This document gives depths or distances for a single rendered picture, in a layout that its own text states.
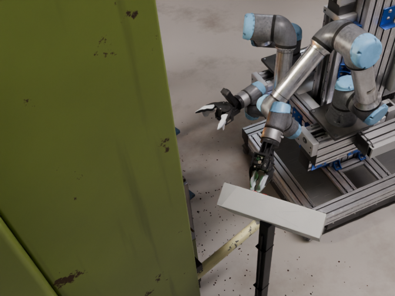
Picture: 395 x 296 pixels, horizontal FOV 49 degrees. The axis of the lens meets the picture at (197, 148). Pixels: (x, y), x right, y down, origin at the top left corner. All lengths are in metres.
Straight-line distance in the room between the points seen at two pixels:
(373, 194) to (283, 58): 1.10
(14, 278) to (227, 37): 3.56
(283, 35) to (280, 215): 0.89
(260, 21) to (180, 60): 2.07
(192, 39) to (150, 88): 3.30
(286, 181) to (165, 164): 1.63
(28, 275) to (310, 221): 0.83
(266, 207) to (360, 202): 1.33
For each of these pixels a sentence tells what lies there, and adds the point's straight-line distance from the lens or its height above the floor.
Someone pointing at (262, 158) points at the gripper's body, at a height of 1.13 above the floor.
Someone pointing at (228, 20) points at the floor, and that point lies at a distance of 4.48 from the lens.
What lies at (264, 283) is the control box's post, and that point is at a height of 0.65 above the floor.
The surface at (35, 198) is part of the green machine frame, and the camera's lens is 0.96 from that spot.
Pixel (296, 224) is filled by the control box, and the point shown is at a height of 1.17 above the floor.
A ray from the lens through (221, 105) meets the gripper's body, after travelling 1.99.
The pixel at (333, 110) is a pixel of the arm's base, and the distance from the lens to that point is 2.18.
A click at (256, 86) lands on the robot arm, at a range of 2.08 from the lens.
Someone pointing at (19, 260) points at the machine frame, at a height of 1.62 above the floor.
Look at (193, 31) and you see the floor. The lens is 4.36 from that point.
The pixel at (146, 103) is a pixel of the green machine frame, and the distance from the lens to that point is 0.97.
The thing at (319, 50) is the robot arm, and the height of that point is 1.33.
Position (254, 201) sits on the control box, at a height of 1.19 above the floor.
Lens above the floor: 2.34
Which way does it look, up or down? 48 degrees down
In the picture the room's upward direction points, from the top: 6 degrees counter-clockwise
